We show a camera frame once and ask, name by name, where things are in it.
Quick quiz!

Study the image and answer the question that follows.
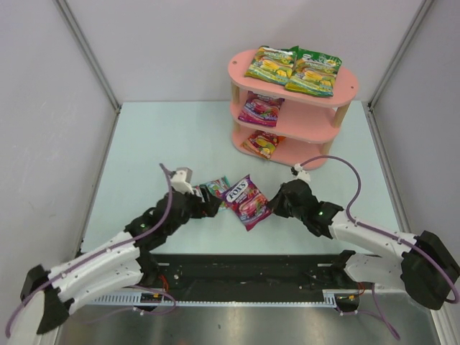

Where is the teal Fox's candy bag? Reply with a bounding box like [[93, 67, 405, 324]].
[[195, 176, 230, 198]]

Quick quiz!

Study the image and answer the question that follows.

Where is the purple Fox's berries candy bag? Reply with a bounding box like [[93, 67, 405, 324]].
[[221, 175, 272, 231]]

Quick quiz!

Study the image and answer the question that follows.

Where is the orange Fox's fruits candy bag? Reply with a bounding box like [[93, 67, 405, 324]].
[[241, 130, 286, 160]]

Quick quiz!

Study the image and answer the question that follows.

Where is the purple candy bag face-down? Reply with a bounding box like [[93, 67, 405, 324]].
[[238, 91, 285, 127]]

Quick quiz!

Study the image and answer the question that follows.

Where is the green Fox's candy bag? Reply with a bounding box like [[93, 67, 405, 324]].
[[285, 46, 342, 98]]

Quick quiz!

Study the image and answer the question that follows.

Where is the green spring tea candy bag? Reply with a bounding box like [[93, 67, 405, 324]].
[[244, 46, 297, 86]]

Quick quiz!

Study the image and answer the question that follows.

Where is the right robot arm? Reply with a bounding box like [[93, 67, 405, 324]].
[[268, 179, 459, 311]]

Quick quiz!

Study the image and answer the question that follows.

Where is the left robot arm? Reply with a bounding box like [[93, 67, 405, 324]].
[[21, 187, 221, 335]]

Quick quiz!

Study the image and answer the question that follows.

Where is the pink three-tier shelf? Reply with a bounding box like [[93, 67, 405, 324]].
[[228, 50, 359, 166]]

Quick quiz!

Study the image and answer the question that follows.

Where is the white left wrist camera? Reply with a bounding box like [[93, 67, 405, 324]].
[[170, 167, 193, 194]]

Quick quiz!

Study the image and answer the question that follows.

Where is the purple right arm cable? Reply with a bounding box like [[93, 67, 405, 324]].
[[298, 156, 460, 341]]

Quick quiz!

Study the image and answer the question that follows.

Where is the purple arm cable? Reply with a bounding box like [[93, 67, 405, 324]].
[[298, 156, 460, 341], [5, 163, 177, 337]]

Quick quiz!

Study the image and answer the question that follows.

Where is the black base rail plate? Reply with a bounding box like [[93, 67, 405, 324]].
[[135, 250, 371, 305]]

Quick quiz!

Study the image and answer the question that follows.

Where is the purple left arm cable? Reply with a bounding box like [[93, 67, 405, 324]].
[[5, 163, 177, 337]]

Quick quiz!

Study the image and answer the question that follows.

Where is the right aluminium corner post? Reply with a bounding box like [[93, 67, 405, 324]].
[[367, 0, 436, 111]]

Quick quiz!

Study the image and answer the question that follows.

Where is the aluminium corner post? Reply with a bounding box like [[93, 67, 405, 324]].
[[53, 0, 121, 114], [367, 0, 436, 111]]

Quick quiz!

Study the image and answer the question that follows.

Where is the left aluminium corner post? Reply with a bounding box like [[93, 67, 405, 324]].
[[53, 0, 121, 114]]

